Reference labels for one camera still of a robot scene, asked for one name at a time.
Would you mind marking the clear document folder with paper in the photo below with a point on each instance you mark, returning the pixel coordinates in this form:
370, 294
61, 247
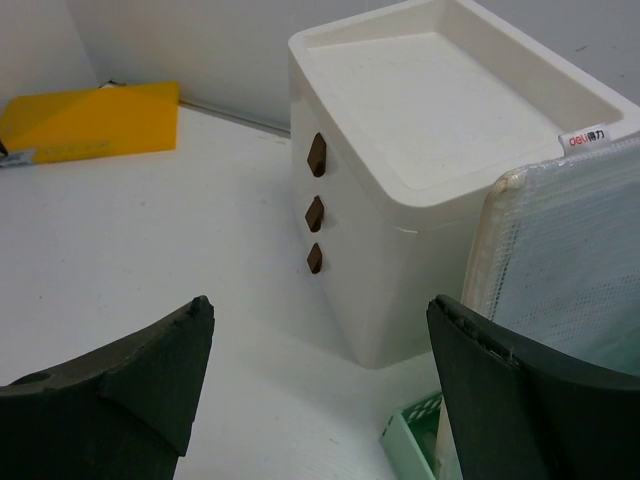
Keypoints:
555, 258

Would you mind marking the green file organizer tray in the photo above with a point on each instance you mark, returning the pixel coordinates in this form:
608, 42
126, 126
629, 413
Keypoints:
409, 438

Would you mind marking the white three-drawer cabinet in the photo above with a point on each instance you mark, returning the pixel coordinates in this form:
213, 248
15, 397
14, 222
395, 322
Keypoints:
401, 120

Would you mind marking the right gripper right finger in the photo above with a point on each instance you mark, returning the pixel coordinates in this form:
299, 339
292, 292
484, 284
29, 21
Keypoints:
521, 410

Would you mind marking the yellow plastic folder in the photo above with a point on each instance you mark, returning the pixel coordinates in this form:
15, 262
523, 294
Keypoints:
87, 124

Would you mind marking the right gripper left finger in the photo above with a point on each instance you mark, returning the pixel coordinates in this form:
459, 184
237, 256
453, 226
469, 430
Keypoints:
122, 411

